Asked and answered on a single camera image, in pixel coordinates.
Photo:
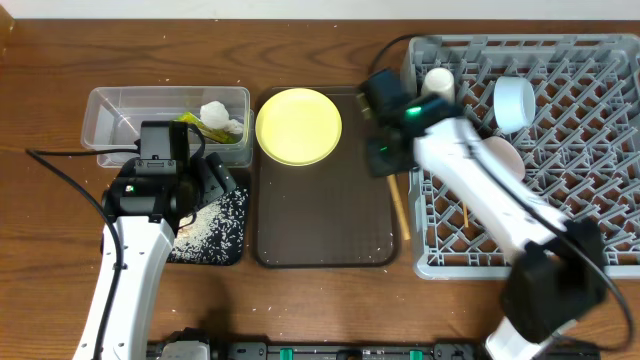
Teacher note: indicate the clear plastic waste bin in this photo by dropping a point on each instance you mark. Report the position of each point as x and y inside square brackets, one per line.
[114, 115]

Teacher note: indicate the white bowl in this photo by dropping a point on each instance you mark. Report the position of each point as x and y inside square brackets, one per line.
[506, 153]

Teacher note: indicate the light blue bowl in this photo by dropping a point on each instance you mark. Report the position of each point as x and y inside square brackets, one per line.
[514, 104]

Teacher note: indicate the white tissue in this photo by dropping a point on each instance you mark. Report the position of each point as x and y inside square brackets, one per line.
[214, 115]

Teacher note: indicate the yellow green wrapper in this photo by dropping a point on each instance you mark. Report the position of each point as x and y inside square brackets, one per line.
[215, 135]

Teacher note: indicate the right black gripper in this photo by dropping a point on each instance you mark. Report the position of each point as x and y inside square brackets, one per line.
[375, 163]

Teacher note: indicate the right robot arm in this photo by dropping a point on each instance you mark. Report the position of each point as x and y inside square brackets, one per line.
[557, 267]

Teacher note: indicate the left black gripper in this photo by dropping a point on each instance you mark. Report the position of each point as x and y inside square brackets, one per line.
[208, 179]

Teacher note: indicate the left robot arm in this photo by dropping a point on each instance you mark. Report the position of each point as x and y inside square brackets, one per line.
[133, 260]

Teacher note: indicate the dark brown serving tray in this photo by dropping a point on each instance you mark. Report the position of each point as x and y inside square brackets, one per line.
[329, 214]

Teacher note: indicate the white cup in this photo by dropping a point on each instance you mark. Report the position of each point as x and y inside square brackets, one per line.
[439, 81]

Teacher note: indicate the black plastic tray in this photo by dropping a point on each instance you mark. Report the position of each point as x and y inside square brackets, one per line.
[220, 235]

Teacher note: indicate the yellow-green plate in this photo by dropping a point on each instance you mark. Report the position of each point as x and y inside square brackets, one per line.
[298, 127]

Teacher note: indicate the spilled white rice pile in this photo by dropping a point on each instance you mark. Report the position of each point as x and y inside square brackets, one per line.
[212, 230]

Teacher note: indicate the grey dishwasher rack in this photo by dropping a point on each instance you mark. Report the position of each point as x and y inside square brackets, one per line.
[581, 153]

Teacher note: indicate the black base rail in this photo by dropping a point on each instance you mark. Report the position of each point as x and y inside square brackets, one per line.
[193, 343]

